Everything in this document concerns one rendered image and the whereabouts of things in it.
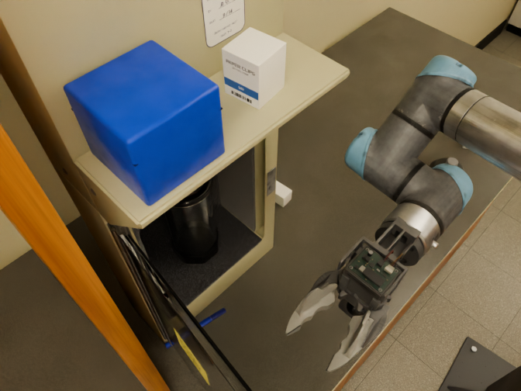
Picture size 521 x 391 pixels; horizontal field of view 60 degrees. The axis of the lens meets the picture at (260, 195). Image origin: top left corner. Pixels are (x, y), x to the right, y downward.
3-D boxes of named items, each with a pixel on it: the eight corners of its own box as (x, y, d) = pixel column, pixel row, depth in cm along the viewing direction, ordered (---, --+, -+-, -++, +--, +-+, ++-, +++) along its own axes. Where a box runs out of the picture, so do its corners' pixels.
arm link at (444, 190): (420, 178, 77) (464, 208, 74) (384, 216, 72) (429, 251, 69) (439, 148, 70) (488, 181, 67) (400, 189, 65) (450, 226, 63)
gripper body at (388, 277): (334, 263, 57) (387, 206, 63) (325, 291, 64) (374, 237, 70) (384, 302, 54) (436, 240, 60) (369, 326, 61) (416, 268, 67)
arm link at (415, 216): (388, 221, 72) (434, 253, 69) (372, 240, 70) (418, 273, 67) (401, 194, 66) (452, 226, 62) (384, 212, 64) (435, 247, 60)
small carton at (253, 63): (224, 92, 53) (221, 48, 48) (250, 70, 55) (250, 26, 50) (259, 110, 51) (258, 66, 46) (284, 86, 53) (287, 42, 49)
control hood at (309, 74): (98, 215, 54) (70, 160, 46) (281, 88, 68) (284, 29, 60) (156, 275, 50) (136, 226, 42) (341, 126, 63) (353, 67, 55)
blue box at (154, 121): (91, 153, 47) (60, 84, 40) (167, 106, 51) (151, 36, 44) (149, 209, 43) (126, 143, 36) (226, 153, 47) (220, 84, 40)
